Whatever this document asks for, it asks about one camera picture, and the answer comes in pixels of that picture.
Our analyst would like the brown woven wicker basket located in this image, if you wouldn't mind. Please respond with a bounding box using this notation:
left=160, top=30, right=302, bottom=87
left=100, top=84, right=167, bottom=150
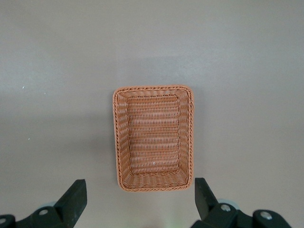
left=112, top=84, right=196, bottom=192

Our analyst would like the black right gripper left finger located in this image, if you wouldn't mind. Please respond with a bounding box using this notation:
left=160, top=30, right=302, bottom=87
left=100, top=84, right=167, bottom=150
left=0, top=179, right=88, bottom=228

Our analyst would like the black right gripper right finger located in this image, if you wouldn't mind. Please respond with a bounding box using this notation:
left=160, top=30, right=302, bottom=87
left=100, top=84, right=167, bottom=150
left=191, top=177, right=293, bottom=228

